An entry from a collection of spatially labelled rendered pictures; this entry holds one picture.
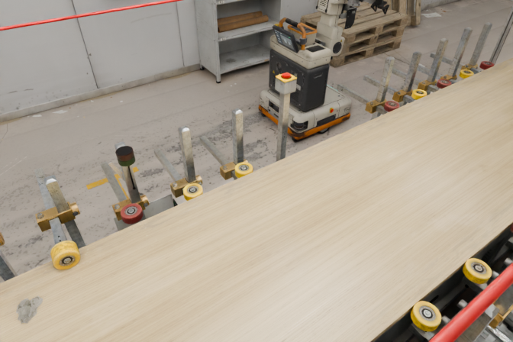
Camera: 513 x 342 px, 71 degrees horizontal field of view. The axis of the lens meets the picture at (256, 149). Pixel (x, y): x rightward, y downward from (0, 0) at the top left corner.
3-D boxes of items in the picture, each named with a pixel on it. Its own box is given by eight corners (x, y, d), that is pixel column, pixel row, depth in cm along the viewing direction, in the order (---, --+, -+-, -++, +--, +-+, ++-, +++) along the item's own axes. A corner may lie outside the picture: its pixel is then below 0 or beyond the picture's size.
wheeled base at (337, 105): (296, 143, 320) (298, 120, 305) (256, 111, 362) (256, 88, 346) (351, 120, 350) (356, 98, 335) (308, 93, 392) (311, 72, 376)
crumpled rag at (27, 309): (22, 296, 112) (19, 292, 111) (45, 295, 113) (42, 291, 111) (8, 325, 105) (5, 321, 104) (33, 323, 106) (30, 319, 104)
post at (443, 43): (417, 105, 252) (440, 38, 223) (421, 104, 254) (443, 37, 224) (422, 108, 250) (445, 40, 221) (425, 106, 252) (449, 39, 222)
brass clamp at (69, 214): (39, 222, 133) (34, 213, 130) (78, 207, 139) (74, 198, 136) (42, 233, 129) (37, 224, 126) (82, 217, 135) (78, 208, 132)
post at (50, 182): (82, 261, 153) (42, 176, 123) (91, 257, 154) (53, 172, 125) (85, 267, 150) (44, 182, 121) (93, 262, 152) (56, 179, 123)
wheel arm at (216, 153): (199, 143, 194) (198, 137, 191) (205, 140, 195) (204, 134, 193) (243, 190, 166) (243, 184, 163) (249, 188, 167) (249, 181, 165)
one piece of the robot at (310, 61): (301, 125, 318) (311, 32, 267) (266, 99, 354) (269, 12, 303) (330, 114, 333) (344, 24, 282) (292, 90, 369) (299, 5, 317)
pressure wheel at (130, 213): (123, 227, 147) (117, 207, 140) (142, 218, 151) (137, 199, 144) (130, 240, 142) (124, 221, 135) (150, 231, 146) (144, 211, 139)
